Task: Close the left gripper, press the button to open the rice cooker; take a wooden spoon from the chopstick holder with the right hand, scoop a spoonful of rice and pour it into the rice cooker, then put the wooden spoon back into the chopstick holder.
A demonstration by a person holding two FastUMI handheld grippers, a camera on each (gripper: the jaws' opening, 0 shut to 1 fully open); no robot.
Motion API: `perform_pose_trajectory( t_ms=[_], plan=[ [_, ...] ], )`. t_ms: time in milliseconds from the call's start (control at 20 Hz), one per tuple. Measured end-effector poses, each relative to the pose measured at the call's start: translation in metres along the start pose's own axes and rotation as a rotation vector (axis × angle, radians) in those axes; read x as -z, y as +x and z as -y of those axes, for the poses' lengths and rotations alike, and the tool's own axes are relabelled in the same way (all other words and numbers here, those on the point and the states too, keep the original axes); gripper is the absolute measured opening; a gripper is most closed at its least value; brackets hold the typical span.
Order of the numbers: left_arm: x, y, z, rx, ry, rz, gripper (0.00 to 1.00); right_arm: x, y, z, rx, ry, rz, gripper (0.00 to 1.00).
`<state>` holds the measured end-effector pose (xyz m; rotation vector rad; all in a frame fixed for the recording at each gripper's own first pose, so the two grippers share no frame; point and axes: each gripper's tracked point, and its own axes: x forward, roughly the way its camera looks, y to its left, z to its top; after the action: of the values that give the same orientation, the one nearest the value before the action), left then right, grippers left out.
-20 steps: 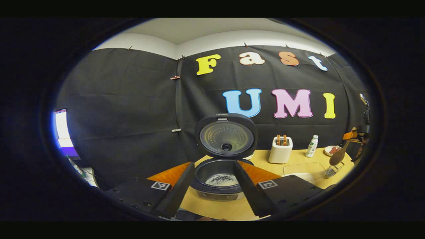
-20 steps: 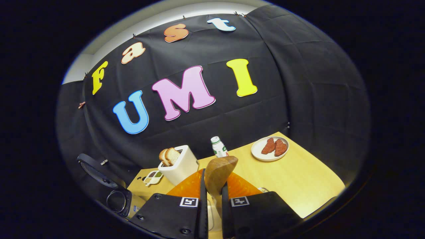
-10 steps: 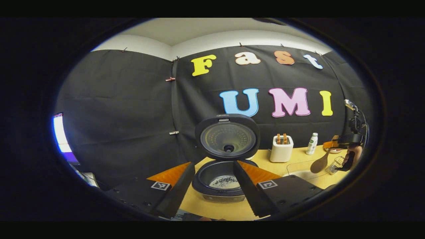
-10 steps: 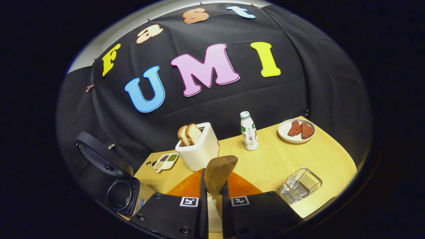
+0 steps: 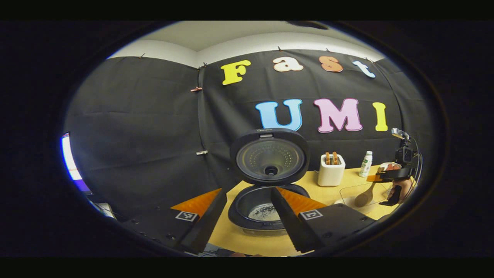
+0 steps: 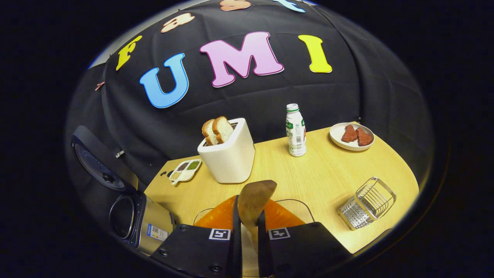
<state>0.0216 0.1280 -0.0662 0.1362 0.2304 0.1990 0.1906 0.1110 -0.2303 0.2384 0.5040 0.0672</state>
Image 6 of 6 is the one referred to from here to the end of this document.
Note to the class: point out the dark grey rice cooker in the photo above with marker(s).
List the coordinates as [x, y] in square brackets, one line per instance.
[150, 227]

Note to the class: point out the wooden spoon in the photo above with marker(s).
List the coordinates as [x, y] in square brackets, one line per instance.
[254, 200]

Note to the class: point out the white round plate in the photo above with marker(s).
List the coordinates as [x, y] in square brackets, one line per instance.
[337, 137]

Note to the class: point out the white toaster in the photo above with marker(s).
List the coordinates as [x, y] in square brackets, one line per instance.
[231, 162]

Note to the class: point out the white divided grain dish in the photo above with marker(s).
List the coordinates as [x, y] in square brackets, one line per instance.
[184, 175]

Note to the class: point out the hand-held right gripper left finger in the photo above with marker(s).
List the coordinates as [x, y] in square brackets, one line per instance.
[234, 247]

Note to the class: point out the pink cloth clip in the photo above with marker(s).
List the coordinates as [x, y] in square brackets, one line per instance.
[100, 86]

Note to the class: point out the metal cloth clip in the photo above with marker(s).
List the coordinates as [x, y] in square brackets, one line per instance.
[120, 153]

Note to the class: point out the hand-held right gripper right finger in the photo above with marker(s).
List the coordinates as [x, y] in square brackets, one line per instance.
[263, 251]

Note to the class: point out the white milk bottle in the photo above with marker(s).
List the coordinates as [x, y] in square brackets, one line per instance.
[296, 135]

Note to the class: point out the bread slice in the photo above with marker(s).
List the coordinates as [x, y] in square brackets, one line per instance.
[208, 133]
[224, 129]

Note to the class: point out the red meat piece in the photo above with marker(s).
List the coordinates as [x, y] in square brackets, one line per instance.
[364, 137]
[349, 134]

